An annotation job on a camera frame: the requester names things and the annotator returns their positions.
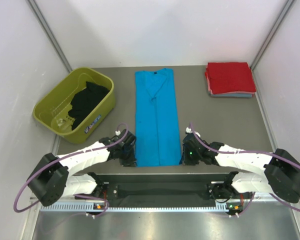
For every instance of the left corner aluminium post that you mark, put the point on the left corner aluminium post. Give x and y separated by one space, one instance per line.
49 33

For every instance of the aluminium frame rail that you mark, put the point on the aluminium frame rail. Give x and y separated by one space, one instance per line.
263 219

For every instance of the right corner aluminium post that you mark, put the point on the right corner aluminium post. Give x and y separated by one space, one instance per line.
272 32

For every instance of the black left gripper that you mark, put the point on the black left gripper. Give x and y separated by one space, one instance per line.
131 161

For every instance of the blue t shirt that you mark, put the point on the blue t shirt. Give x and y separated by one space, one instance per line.
156 119

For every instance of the black t shirt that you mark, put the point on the black t shirt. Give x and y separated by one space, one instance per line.
85 101

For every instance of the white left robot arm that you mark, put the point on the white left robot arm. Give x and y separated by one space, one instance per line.
57 177

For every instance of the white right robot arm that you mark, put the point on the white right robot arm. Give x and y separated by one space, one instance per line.
276 173

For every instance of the corner aluminium post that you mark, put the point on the corner aluminium post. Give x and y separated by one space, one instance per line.
49 33
272 32

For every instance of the olive green plastic bin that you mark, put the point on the olive green plastic bin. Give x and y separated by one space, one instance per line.
53 110

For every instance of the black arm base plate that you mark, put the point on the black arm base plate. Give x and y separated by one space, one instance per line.
120 190

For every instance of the red folded t shirt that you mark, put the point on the red folded t shirt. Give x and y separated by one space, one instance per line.
228 77

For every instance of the white slotted cable duct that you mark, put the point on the white slotted cable duct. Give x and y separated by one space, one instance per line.
98 207

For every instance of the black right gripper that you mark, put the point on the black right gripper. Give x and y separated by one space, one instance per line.
186 161

